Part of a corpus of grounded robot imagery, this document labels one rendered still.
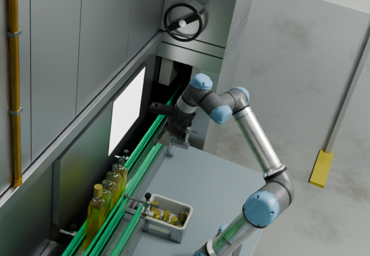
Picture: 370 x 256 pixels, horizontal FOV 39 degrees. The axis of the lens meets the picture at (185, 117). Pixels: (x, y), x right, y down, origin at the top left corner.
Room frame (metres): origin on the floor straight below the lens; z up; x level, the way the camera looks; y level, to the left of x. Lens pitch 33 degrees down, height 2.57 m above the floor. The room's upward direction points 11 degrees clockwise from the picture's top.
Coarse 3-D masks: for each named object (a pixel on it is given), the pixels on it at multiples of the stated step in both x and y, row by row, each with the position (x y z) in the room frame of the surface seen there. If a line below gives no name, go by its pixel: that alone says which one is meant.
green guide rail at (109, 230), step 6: (120, 210) 1.65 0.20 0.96; (114, 216) 1.60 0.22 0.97; (120, 216) 1.66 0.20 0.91; (114, 222) 1.59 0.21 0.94; (108, 228) 1.53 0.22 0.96; (114, 228) 1.59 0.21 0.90; (102, 234) 1.49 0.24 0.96; (108, 234) 1.54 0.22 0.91; (102, 240) 1.47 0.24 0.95; (96, 246) 1.42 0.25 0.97; (102, 246) 1.48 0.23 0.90; (96, 252) 1.43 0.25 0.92
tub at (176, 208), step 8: (152, 200) 1.90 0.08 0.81; (160, 200) 1.91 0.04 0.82; (168, 200) 1.90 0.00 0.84; (160, 208) 1.90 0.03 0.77; (168, 208) 1.89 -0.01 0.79; (176, 208) 1.89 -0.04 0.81; (184, 208) 1.88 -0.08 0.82; (192, 208) 1.87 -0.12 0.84; (152, 216) 1.84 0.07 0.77; (160, 216) 1.85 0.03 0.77; (176, 216) 1.87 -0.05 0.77; (168, 224) 1.74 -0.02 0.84; (184, 224) 1.76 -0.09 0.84
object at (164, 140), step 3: (165, 132) 1.65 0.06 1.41; (168, 132) 1.65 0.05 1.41; (162, 135) 1.65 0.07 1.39; (165, 135) 1.65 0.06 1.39; (168, 135) 1.65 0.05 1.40; (156, 138) 1.64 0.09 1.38; (162, 138) 1.65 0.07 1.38; (165, 138) 1.65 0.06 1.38; (156, 141) 1.64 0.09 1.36; (159, 141) 1.65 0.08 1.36; (162, 141) 1.65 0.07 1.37; (165, 141) 1.64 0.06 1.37; (168, 141) 1.64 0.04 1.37; (165, 144) 1.64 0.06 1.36; (168, 144) 1.64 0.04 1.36
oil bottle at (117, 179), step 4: (116, 176) 1.71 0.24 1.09; (120, 176) 1.72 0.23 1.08; (116, 180) 1.69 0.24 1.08; (120, 180) 1.71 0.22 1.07; (120, 184) 1.72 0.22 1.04; (116, 188) 1.69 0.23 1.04; (120, 188) 1.73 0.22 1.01; (116, 192) 1.69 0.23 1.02; (120, 192) 1.73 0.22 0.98; (116, 196) 1.69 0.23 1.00; (116, 200) 1.69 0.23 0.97
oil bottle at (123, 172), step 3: (123, 168) 1.77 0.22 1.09; (126, 168) 1.78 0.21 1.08; (120, 171) 1.75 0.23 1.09; (123, 171) 1.76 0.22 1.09; (126, 171) 1.77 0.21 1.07; (120, 174) 1.74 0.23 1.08; (123, 174) 1.75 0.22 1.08; (126, 174) 1.77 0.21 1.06; (123, 177) 1.75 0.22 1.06; (126, 177) 1.78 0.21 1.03; (123, 180) 1.75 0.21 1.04; (126, 180) 1.79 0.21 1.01; (123, 183) 1.75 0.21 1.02; (123, 186) 1.76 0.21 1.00; (123, 189) 1.76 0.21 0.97; (120, 195) 1.74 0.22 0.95
